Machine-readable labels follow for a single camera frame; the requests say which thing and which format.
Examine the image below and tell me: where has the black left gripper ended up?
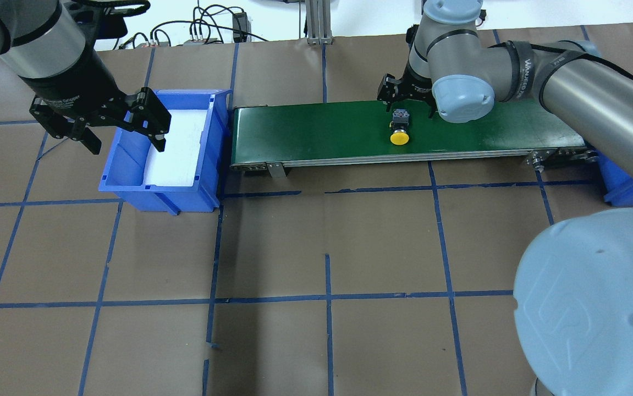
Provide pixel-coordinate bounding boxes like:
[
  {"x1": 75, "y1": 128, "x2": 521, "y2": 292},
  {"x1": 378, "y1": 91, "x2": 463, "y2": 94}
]
[{"x1": 29, "y1": 52, "x2": 172, "y2": 155}]

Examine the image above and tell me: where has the left blue plastic bin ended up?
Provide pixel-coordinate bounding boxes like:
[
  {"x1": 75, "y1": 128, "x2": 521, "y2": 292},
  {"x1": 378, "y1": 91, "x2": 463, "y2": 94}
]
[{"x1": 98, "y1": 89, "x2": 231, "y2": 215}]

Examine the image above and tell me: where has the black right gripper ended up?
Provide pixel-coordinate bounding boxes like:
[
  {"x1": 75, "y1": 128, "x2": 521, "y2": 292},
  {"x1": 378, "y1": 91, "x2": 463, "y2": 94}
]
[{"x1": 377, "y1": 69, "x2": 438, "y2": 119}]

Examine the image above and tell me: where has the right blue plastic bin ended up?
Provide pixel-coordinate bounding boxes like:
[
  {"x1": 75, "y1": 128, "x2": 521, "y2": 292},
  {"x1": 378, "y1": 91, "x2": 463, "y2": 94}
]
[{"x1": 598, "y1": 152, "x2": 633, "y2": 207}]

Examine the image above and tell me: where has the white foam pad left bin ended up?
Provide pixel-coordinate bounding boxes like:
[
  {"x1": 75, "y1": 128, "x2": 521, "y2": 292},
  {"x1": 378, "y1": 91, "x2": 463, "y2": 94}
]
[{"x1": 143, "y1": 109, "x2": 207, "y2": 187}]

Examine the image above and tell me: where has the aluminium frame post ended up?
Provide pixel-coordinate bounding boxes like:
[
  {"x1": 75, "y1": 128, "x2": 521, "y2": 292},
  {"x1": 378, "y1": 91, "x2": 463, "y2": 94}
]
[{"x1": 304, "y1": 0, "x2": 333, "y2": 46}]

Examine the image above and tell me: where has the blue plastic bin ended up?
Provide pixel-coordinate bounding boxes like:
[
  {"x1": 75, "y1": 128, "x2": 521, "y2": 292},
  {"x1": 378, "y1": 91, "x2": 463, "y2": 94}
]
[
  {"x1": 98, "y1": 89, "x2": 231, "y2": 215},
  {"x1": 598, "y1": 152, "x2": 633, "y2": 207}
]

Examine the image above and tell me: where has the black power adapter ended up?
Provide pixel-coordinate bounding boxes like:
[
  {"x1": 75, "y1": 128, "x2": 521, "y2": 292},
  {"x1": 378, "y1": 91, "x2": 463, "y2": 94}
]
[{"x1": 232, "y1": 11, "x2": 251, "y2": 43}]

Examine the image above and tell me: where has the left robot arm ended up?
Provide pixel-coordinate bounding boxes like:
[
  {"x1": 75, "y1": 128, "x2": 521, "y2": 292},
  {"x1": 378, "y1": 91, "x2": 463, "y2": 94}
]
[{"x1": 0, "y1": 1, "x2": 171, "y2": 155}]

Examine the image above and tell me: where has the yellow mushroom push button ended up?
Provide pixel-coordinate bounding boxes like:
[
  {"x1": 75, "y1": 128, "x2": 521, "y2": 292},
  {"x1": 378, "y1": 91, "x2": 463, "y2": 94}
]
[{"x1": 389, "y1": 109, "x2": 411, "y2": 146}]

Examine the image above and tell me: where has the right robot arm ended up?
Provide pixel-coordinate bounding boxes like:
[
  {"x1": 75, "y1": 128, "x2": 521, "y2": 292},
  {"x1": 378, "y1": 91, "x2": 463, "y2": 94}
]
[{"x1": 377, "y1": 1, "x2": 633, "y2": 395}]

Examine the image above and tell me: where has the green conveyor belt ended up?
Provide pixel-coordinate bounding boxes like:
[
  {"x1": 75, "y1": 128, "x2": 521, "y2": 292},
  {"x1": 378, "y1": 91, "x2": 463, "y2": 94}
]
[{"x1": 230, "y1": 100, "x2": 598, "y2": 177}]

